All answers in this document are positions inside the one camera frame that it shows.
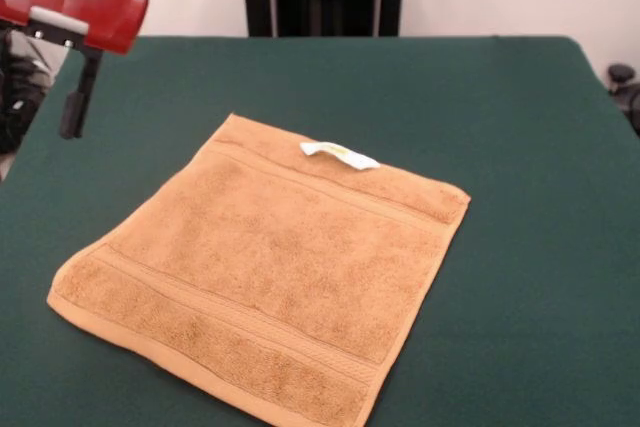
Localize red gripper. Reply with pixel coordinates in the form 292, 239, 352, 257
0, 0, 151, 141

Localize tan terry towel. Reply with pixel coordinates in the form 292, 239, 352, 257
46, 113, 472, 427

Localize black equipment pile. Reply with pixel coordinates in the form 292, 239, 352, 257
0, 29, 54, 156

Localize dark green table cloth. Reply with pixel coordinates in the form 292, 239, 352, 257
0, 35, 640, 427

